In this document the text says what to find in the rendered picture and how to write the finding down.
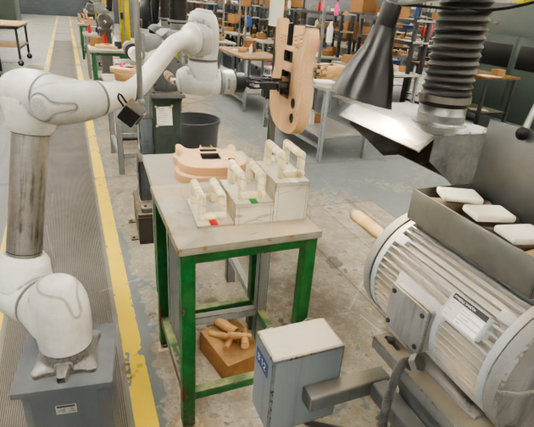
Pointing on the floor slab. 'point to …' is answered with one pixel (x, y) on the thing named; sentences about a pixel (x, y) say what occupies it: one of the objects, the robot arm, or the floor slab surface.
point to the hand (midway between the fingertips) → (284, 84)
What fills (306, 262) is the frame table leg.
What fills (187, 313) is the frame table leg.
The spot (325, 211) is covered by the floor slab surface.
